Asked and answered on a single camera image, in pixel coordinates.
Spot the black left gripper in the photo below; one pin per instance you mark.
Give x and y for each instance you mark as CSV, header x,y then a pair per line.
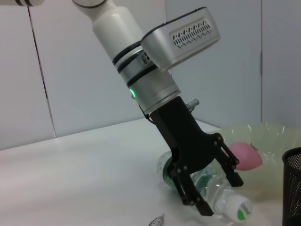
x,y
185,141

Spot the clear green-label water bottle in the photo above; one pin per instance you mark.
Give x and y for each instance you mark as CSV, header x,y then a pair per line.
x,y
216,188

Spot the pink toy peach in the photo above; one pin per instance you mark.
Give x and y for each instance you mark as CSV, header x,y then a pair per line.
x,y
247,155

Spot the silver white pen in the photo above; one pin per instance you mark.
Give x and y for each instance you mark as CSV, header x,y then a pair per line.
x,y
156,221

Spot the translucent green fruit plate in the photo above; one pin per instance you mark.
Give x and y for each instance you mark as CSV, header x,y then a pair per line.
x,y
270,141

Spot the black mesh pen holder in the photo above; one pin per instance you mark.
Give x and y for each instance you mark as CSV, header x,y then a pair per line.
x,y
294,183

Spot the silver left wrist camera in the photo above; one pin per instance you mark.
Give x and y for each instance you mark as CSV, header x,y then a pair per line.
x,y
188,35

